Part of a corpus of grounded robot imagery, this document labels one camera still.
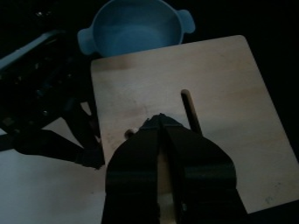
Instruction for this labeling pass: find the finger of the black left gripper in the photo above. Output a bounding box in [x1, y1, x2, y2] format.
[0, 129, 97, 170]
[61, 97, 108, 171]

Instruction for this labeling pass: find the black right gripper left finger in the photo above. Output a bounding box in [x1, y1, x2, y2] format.
[100, 113, 164, 224]

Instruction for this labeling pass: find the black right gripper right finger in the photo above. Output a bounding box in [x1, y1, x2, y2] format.
[157, 113, 248, 224]

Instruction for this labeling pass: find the wooden cutting board with slot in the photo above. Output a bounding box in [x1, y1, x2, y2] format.
[89, 34, 299, 215]

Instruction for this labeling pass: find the blue two-handled bowl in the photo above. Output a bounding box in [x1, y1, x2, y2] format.
[76, 0, 196, 58]

